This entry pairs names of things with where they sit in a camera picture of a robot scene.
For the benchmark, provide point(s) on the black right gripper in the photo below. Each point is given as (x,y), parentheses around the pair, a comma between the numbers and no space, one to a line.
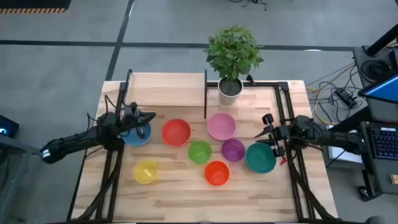
(281,132)

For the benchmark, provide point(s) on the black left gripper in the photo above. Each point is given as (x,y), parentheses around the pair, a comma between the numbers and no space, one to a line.
(129,123)

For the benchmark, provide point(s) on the large teal bowl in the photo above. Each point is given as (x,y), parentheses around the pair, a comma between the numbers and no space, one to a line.
(259,158)

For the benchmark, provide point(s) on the large red bowl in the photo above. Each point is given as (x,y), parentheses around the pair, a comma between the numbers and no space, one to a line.
(176,132)

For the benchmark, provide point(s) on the small purple bowl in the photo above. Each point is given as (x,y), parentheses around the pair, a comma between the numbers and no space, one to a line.
(233,150)

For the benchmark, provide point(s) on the large pink bowl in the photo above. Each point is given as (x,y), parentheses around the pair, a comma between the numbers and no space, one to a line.
(221,126)

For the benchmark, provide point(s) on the small yellow bowl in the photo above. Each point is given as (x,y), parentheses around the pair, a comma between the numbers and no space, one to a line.
(145,172)

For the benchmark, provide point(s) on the small orange bowl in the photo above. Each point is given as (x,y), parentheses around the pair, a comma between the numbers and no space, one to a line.
(217,173)

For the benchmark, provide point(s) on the small green bowl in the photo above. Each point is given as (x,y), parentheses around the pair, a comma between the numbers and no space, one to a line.
(200,152)

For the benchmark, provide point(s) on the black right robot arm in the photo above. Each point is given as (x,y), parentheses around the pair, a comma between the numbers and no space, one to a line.
(335,137)

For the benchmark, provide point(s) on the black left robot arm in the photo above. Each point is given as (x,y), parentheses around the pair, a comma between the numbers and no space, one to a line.
(71,141)

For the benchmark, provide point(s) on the wooden shelf with black legs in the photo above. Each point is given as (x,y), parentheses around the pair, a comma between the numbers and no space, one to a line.
(174,90)

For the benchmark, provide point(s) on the small red tag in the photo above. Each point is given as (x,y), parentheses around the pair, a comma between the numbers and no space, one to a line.
(283,161)

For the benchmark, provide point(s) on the white plant pot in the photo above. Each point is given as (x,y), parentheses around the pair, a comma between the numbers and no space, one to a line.
(225,99)

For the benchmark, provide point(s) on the small black clamp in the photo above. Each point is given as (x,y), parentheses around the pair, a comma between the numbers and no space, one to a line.
(250,79)

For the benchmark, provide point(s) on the white paper sheet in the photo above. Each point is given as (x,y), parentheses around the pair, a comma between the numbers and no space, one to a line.
(342,154)

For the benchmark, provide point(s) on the black power adapter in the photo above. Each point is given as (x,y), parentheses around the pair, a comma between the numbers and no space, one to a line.
(345,96)

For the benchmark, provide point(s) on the green leafy plant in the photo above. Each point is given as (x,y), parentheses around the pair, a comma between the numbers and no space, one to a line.
(233,53)

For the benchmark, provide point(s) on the black computer mouse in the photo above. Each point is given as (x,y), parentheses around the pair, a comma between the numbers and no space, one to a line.
(363,191)

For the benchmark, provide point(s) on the dark grey side table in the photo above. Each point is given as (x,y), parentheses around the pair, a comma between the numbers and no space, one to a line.
(373,174)

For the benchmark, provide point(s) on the black keyboard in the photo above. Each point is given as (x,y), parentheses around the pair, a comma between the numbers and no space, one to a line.
(385,143)

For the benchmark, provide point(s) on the monitor with blue screen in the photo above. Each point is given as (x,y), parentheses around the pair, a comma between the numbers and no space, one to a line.
(384,90)

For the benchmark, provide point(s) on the grey metal stand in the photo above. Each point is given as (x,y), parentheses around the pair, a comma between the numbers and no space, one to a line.
(18,145)

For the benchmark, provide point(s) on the small wooden block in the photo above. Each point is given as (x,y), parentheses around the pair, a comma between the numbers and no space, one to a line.
(395,179)

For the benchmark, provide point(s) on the black device with blue light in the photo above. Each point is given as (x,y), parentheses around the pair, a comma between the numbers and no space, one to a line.
(7,126)

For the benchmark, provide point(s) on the black monitor pole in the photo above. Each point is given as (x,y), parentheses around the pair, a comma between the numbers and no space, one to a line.
(382,40)

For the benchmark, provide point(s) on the black mat with hazard stripes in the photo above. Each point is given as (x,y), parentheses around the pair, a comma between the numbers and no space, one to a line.
(31,3)

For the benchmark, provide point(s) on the black aluminium rig frame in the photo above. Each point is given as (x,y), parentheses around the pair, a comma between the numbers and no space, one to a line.
(283,85)

